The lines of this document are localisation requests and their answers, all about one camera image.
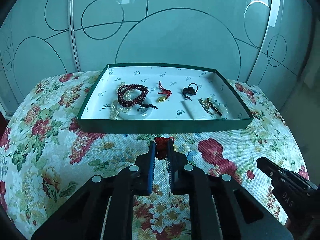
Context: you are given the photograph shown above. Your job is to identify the red knotted cord charm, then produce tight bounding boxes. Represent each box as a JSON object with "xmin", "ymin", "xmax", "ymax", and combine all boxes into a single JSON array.
[{"xmin": 155, "ymin": 137, "xmax": 174, "ymax": 160}]

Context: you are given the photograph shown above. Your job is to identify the white pearl necklace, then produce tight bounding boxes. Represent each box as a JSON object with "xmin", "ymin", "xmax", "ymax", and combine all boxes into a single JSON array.
[{"xmin": 109, "ymin": 81, "xmax": 133, "ymax": 120}]

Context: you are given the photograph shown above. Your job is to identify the dark red bead bracelet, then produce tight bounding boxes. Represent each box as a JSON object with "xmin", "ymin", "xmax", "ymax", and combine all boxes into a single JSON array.
[{"xmin": 117, "ymin": 83, "xmax": 158, "ymax": 110}]

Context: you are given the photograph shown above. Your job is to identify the red tassel gold charm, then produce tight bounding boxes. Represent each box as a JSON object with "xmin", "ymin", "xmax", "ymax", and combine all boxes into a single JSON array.
[{"xmin": 156, "ymin": 81, "xmax": 172, "ymax": 103}]

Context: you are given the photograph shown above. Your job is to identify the green jewelry box tray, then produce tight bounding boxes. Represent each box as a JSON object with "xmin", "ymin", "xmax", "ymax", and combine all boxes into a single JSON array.
[{"xmin": 76, "ymin": 63, "xmax": 253, "ymax": 134}]

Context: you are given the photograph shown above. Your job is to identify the white jade bar pendant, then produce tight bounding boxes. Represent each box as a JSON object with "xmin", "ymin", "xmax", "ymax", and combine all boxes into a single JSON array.
[{"xmin": 182, "ymin": 100, "xmax": 208, "ymax": 120}]

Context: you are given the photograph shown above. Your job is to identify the white jade bangle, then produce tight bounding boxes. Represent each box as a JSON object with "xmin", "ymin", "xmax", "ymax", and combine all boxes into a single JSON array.
[{"xmin": 117, "ymin": 103, "xmax": 153, "ymax": 120}]

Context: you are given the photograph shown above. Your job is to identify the glass sliding wardrobe doors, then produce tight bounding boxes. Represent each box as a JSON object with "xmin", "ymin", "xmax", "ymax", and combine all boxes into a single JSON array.
[{"xmin": 1, "ymin": 0, "xmax": 315, "ymax": 118}]

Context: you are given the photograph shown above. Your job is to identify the black cord pendant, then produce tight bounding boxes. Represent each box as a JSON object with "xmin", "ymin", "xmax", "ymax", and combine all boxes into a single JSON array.
[{"xmin": 182, "ymin": 83, "xmax": 199, "ymax": 100}]

